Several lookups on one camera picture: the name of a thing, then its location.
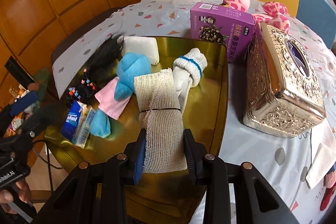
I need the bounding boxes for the blue tempo tissue pack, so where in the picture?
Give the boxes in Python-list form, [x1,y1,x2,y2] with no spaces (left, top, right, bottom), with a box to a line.
[61,101,96,148]

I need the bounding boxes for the red reindeer sock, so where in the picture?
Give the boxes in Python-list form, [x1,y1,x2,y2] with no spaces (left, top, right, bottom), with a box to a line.
[320,185,335,211]

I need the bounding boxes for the black hair extension with beads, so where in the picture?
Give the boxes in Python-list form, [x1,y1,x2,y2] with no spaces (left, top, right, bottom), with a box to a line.
[66,34,124,108]

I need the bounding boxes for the white waffle cloth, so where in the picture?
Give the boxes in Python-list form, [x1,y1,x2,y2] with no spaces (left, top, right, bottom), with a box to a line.
[306,118,335,189]

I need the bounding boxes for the beige mesh cloth bundle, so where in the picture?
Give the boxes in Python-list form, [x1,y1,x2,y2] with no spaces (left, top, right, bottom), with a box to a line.
[134,69,187,173]

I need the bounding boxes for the blue plush elephant toy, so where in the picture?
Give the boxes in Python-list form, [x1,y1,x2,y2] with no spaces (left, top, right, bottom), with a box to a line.
[90,52,151,138]

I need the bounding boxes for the white sponge block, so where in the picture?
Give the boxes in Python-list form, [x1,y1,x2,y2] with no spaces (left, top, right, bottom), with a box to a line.
[121,36,159,65]

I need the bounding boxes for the grey knit gloves blue trim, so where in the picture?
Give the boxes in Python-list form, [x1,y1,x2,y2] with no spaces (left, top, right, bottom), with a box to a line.
[173,48,207,113]

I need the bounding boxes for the pink towel blue band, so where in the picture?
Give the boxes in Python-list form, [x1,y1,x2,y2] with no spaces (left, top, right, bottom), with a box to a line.
[324,163,336,189]

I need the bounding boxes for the person's hand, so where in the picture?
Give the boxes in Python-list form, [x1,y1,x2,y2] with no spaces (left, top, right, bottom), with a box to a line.
[0,177,32,214]

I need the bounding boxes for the green glass side table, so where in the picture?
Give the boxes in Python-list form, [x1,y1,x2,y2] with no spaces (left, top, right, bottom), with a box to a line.
[7,67,52,109]

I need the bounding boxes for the ornate silver tissue box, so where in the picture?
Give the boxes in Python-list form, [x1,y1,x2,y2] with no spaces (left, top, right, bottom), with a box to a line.
[243,23,326,138]

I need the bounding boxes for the gold metal tray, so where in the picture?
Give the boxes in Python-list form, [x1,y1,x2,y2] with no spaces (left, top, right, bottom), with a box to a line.
[45,37,228,223]

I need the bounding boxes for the purple snack box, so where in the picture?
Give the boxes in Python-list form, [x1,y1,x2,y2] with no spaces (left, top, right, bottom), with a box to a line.
[190,2,256,63]

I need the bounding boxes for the pink spotted plush toy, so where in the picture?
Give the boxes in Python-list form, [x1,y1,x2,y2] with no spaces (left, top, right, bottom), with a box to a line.
[222,0,290,33]

